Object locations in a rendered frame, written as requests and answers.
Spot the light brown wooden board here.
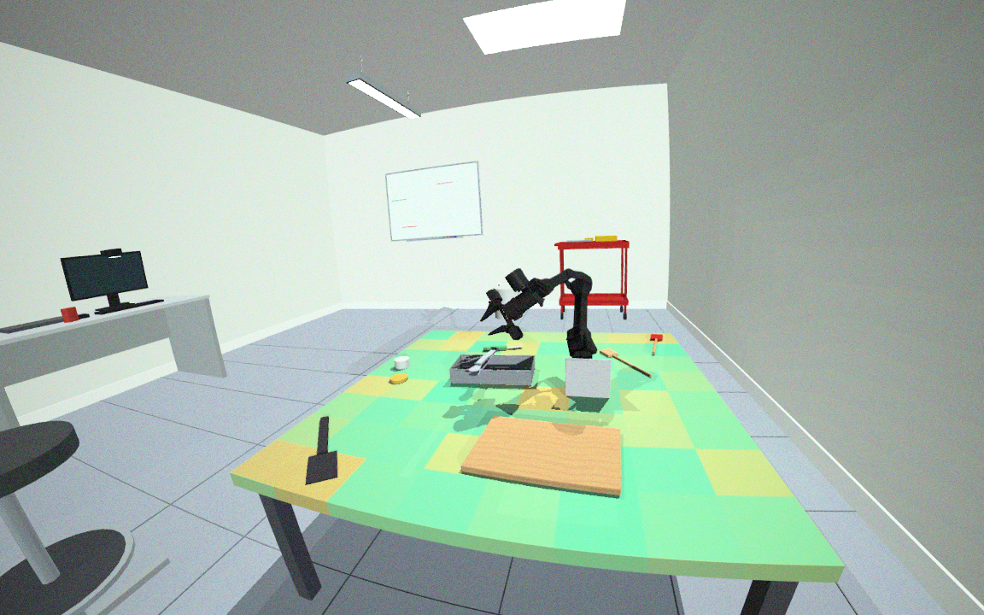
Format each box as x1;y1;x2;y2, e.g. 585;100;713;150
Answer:
461;415;621;495

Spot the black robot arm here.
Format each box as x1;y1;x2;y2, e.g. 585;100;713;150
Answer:
505;268;597;359

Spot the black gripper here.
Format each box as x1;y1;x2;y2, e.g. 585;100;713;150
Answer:
480;290;526;340

